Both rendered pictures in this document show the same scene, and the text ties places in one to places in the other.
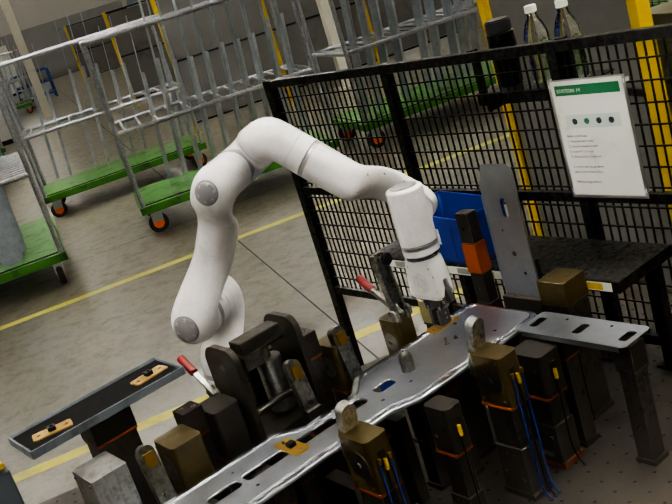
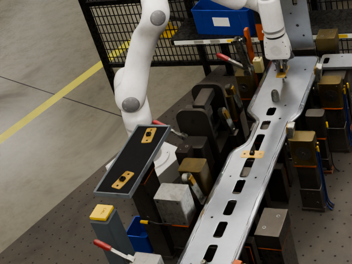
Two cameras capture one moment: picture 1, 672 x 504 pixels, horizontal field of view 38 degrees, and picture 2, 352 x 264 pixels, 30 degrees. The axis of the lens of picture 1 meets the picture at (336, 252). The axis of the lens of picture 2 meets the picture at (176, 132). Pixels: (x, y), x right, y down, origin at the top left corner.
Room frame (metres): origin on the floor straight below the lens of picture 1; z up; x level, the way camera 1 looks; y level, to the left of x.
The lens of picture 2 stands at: (0.16, 1.17, 2.48)
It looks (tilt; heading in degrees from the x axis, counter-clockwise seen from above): 34 degrees down; 336
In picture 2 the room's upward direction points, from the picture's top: 18 degrees counter-clockwise
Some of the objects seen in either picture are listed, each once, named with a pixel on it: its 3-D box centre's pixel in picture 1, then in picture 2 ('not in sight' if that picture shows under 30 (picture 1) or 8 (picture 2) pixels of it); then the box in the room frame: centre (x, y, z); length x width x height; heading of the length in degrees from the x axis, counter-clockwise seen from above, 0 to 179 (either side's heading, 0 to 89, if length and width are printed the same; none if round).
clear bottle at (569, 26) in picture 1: (569, 39); not in sight; (2.40, -0.71, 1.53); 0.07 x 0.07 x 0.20
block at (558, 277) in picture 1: (576, 343); (331, 68); (2.09, -0.48, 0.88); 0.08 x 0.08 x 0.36; 34
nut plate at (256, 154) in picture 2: (291, 444); (252, 153); (1.78, 0.20, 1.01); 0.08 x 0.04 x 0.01; 35
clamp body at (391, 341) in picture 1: (409, 378); (248, 106); (2.19, -0.08, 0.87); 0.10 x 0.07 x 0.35; 34
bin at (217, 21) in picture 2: (453, 225); (228, 14); (2.59, -0.34, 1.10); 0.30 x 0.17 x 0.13; 26
